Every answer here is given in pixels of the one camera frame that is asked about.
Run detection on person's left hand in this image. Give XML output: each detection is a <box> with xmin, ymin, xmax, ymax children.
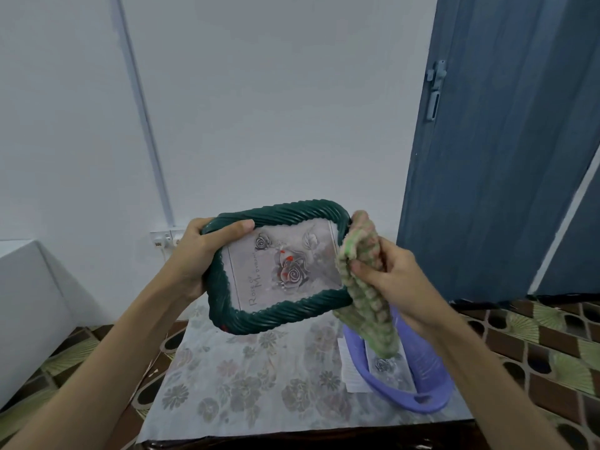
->
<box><xmin>162</xmin><ymin>217</ymin><xmax>256</xmax><ymax>302</ymax></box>

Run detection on person's right hand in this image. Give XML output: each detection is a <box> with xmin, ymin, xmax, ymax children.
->
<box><xmin>351</xmin><ymin>237</ymin><xmax>454</xmax><ymax>341</ymax></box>

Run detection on green knitted cleaning cloth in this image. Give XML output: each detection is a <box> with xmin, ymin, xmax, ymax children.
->
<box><xmin>333</xmin><ymin>210</ymin><xmax>401</xmax><ymax>359</ymax></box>

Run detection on dark green plastic tray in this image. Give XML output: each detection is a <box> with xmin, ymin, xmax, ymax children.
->
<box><xmin>201</xmin><ymin>199</ymin><xmax>354</xmax><ymax>335</ymax></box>

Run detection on person's right forearm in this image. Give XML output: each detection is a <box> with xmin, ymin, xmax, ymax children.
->
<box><xmin>426</xmin><ymin>314</ymin><xmax>575</xmax><ymax>450</ymax></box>

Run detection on person's left forearm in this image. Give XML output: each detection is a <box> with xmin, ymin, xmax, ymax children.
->
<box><xmin>0</xmin><ymin>272</ymin><xmax>195</xmax><ymax>450</ymax></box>

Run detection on purple plastic tray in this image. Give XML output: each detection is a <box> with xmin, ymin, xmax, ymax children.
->
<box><xmin>342</xmin><ymin>307</ymin><xmax>454</xmax><ymax>414</ymax></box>

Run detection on white paper sheet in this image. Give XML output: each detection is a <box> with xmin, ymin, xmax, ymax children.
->
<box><xmin>337</xmin><ymin>338</ymin><xmax>373</xmax><ymax>394</ymax></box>

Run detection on blue door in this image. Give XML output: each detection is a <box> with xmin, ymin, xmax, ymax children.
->
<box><xmin>397</xmin><ymin>0</ymin><xmax>600</xmax><ymax>303</ymax></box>

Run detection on floral table cover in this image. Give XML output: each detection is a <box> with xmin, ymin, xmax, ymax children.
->
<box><xmin>134</xmin><ymin>295</ymin><xmax>474</xmax><ymax>445</ymax></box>

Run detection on blue door latch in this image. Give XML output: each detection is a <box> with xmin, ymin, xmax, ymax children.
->
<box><xmin>425</xmin><ymin>60</ymin><xmax>447</xmax><ymax>123</ymax></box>

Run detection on white wall socket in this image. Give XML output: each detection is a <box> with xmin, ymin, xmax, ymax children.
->
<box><xmin>150</xmin><ymin>228</ymin><xmax>187</xmax><ymax>249</ymax></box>

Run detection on white cable conduit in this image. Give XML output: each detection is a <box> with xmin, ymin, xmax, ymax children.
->
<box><xmin>109</xmin><ymin>0</ymin><xmax>176</xmax><ymax>228</ymax></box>

